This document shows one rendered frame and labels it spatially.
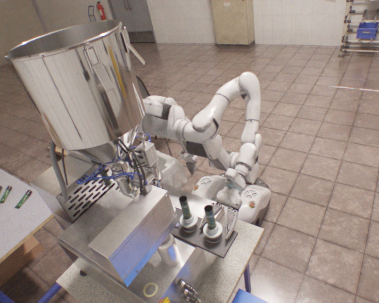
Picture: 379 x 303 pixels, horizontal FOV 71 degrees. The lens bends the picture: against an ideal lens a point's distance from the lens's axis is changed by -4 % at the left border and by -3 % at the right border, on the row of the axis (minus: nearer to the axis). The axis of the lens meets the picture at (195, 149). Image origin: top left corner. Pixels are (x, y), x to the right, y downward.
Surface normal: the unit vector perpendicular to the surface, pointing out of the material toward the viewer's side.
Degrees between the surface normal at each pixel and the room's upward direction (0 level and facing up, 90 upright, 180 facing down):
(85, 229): 0
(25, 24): 90
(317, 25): 90
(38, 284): 0
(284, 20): 90
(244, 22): 90
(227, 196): 24
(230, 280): 0
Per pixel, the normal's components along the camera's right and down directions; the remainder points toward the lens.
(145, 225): 0.83, 0.21
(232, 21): -0.54, 0.57
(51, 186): -0.17, -0.79
